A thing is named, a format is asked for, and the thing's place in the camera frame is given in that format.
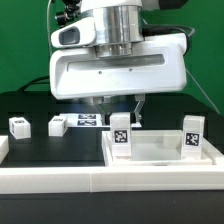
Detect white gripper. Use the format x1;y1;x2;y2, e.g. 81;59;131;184
49;17;187;125

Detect white square table top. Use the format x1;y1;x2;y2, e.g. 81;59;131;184
102;130;212;166

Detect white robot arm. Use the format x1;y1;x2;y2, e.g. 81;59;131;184
49;0;189;105

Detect white marker base plate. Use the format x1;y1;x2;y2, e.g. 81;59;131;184
59;112;142;129

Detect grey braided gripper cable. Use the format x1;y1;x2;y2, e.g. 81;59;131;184
142;25;196;54

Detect black cable bundle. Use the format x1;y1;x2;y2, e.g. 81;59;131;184
17;75;51;93

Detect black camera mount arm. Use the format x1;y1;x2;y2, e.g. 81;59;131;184
55;0;81;27

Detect thin white cable left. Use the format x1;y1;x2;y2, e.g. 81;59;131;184
46;0;56;58

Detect white U-shaped obstacle wall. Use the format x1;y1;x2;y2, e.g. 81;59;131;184
0;133;224;195

